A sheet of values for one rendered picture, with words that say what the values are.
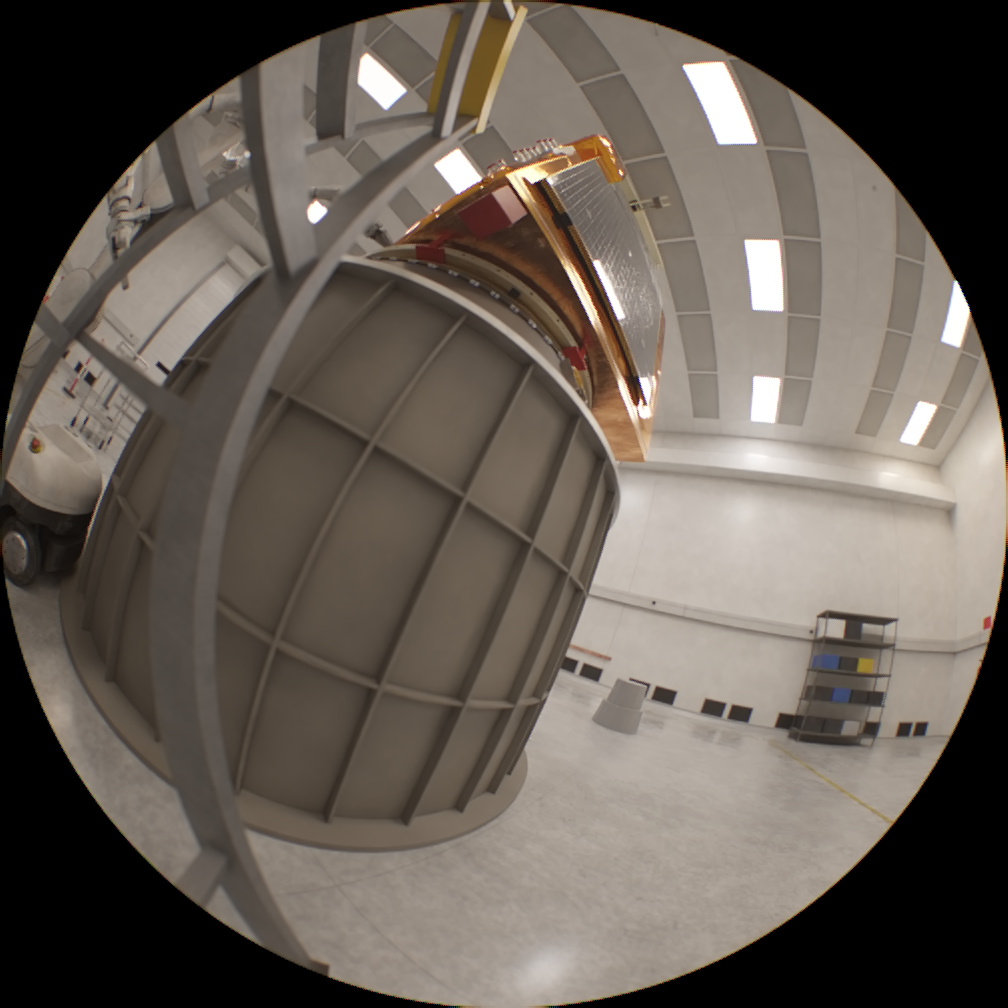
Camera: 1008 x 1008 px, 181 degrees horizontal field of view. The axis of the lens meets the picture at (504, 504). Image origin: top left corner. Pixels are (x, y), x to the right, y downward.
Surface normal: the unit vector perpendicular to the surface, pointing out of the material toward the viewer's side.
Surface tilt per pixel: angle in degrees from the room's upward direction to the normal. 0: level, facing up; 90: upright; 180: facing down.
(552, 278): 180
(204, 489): 93
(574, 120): 180
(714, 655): 90
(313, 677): 90
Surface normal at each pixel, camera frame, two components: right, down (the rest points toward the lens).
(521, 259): -0.38, 0.87
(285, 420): 0.30, -0.22
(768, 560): -0.50, -0.48
